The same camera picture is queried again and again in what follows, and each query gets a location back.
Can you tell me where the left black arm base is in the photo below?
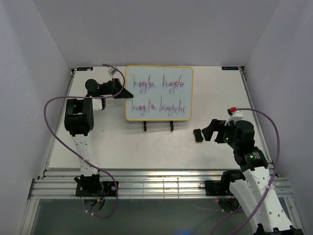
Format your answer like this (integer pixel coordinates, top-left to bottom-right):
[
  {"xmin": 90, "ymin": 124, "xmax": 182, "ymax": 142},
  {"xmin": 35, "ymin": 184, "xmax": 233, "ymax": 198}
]
[{"xmin": 74, "ymin": 174, "xmax": 119, "ymax": 197}]

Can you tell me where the right blue corner label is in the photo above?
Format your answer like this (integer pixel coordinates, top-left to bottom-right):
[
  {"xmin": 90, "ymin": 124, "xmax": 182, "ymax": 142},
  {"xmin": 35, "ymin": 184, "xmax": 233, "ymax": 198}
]
[{"xmin": 221, "ymin": 66, "xmax": 239, "ymax": 71}]

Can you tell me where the black whiteboard eraser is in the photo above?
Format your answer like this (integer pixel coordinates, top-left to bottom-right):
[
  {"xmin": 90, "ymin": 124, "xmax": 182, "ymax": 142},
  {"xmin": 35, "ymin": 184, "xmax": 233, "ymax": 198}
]
[{"xmin": 193, "ymin": 129, "xmax": 203, "ymax": 142}]

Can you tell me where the blue corner label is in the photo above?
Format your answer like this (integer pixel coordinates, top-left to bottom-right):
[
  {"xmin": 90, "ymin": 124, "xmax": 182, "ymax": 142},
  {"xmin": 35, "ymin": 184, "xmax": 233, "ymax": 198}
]
[
  {"xmin": 221, "ymin": 66, "xmax": 239, "ymax": 71},
  {"xmin": 76, "ymin": 67, "xmax": 93, "ymax": 71}
]

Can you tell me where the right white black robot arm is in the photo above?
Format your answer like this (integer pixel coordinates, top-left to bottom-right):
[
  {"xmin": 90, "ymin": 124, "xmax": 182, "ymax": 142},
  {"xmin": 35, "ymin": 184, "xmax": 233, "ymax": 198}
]
[{"xmin": 201, "ymin": 119, "xmax": 303, "ymax": 235}]

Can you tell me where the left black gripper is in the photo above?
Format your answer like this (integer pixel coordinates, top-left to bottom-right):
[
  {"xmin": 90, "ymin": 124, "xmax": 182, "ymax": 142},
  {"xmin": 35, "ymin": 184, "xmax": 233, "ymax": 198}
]
[{"xmin": 98, "ymin": 78, "xmax": 134, "ymax": 99}]

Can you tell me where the left blue corner label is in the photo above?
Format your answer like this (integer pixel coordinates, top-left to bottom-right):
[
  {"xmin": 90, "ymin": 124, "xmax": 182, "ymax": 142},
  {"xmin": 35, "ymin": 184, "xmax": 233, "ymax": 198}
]
[{"xmin": 76, "ymin": 67, "xmax": 93, "ymax": 71}]

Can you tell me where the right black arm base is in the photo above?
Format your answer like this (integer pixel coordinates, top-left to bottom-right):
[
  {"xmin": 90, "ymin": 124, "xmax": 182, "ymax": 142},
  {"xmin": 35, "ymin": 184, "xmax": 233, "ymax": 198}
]
[{"xmin": 199, "ymin": 180, "xmax": 232, "ymax": 196}]

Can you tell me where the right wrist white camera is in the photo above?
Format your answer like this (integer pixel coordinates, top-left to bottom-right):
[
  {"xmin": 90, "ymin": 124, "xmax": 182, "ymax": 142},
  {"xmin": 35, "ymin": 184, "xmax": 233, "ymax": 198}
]
[{"xmin": 224, "ymin": 107, "xmax": 244, "ymax": 126}]

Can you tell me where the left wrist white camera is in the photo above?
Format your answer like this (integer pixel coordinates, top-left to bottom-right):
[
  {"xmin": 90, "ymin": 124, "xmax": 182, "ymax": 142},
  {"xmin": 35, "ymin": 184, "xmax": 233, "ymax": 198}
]
[{"xmin": 108, "ymin": 68, "xmax": 117, "ymax": 76}]

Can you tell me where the purple cable under table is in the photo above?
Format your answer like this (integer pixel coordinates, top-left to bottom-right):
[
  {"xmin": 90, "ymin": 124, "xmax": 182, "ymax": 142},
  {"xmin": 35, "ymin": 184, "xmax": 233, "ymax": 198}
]
[{"xmin": 83, "ymin": 195, "xmax": 119, "ymax": 219}]

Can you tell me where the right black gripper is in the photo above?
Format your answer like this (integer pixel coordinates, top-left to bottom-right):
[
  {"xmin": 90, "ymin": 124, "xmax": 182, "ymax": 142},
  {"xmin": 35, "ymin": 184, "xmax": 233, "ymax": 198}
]
[{"xmin": 201, "ymin": 118, "xmax": 239, "ymax": 149}]

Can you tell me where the aluminium rail frame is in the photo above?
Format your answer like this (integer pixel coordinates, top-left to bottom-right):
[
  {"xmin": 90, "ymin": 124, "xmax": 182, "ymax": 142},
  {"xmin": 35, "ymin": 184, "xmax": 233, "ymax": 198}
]
[{"xmin": 28, "ymin": 168, "xmax": 294, "ymax": 200}]

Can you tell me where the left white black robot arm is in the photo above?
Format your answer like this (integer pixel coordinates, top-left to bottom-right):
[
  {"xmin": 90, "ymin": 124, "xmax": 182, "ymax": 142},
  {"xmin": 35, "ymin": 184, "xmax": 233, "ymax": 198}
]
[{"xmin": 64, "ymin": 78, "xmax": 133, "ymax": 196}]

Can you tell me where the wrist white camera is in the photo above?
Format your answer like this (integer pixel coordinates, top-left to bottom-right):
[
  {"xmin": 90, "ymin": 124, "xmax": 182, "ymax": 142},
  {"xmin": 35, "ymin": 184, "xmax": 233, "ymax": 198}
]
[
  {"xmin": 224, "ymin": 107, "xmax": 244, "ymax": 126},
  {"xmin": 108, "ymin": 68, "xmax": 117, "ymax": 76}
]

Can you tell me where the yellow framed whiteboard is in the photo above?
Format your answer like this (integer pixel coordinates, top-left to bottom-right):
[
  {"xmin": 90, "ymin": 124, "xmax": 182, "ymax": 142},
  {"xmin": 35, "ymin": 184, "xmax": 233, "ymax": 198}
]
[{"xmin": 125, "ymin": 65, "xmax": 194, "ymax": 121}]

